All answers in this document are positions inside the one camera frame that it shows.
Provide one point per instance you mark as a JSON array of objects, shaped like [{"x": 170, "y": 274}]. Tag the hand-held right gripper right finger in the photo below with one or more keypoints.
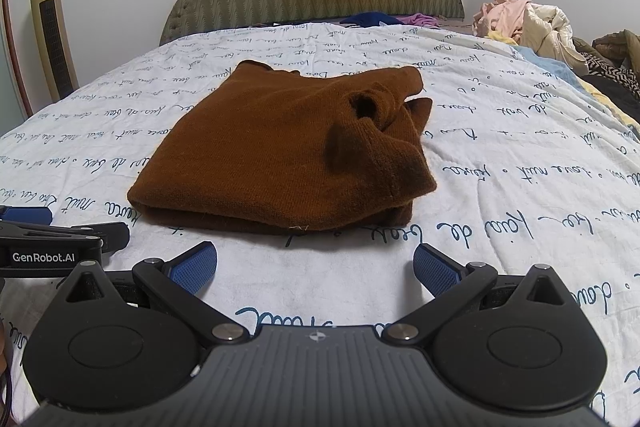
[{"x": 435, "y": 269}]

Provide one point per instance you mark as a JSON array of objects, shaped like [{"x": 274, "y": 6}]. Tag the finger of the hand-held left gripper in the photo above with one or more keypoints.
[
  {"x": 25, "y": 215},
  {"x": 75, "y": 237}
]

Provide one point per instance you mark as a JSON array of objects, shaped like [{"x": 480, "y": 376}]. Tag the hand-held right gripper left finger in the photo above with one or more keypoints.
[{"x": 195, "y": 269}]

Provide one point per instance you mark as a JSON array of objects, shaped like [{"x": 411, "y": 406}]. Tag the brown knit sweater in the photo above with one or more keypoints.
[{"x": 260, "y": 147}]

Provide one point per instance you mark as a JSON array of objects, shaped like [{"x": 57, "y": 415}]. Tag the white script-printed bed quilt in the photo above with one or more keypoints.
[{"x": 500, "y": 167}]

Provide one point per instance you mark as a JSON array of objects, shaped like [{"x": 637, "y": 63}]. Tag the gold tower fan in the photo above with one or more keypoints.
[{"x": 52, "y": 37}]

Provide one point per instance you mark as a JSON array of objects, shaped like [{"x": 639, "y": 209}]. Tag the light blue cloth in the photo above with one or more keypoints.
[{"x": 547, "y": 64}]

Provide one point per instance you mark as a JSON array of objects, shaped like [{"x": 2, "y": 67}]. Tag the purple garment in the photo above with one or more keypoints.
[{"x": 422, "y": 21}]

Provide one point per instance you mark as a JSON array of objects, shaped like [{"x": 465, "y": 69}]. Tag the dark blue garment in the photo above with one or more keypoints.
[{"x": 372, "y": 19}]

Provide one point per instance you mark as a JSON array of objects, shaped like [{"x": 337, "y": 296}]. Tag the pink garment pile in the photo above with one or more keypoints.
[{"x": 502, "y": 19}]

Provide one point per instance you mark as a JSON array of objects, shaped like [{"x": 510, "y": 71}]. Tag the cream puffer jacket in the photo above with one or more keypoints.
[{"x": 550, "y": 32}]

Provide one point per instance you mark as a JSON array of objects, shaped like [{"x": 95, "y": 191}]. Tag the black zigzag patterned cloth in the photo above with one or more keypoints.
[{"x": 615, "y": 74}]

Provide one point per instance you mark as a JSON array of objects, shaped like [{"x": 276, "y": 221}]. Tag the olive brown garment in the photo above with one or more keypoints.
[{"x": 620, "y": 47}]

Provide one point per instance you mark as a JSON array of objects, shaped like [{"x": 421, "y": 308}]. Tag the brown wooden frame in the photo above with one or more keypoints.
[{"x": 12, "y": 47}]

